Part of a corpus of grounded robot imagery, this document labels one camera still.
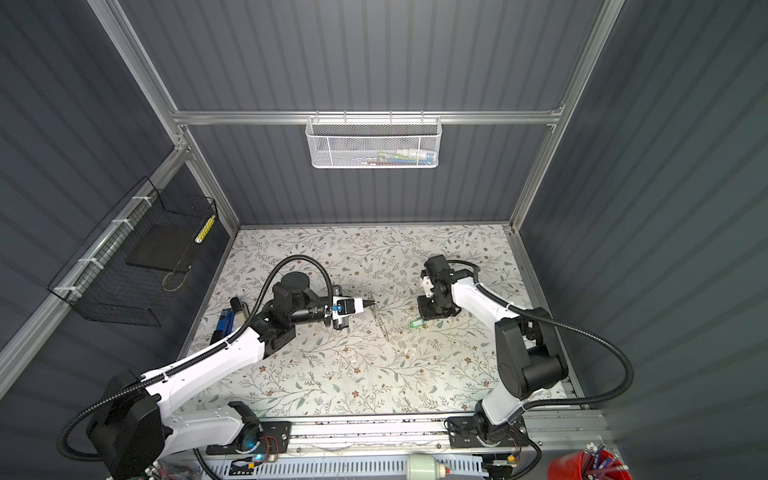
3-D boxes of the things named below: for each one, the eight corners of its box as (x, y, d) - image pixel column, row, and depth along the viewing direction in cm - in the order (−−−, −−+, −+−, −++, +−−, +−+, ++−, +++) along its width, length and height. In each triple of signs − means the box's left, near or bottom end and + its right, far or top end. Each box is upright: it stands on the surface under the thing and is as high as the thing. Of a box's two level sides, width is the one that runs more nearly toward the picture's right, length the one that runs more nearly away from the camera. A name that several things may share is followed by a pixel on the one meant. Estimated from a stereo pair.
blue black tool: (215, 344, 91) (209, 339, 89) (227, 314, 98) (222, 308, 95) (227, 344, 91) (221, 339, 89) (238, 314, 98) (233, 308, 95)
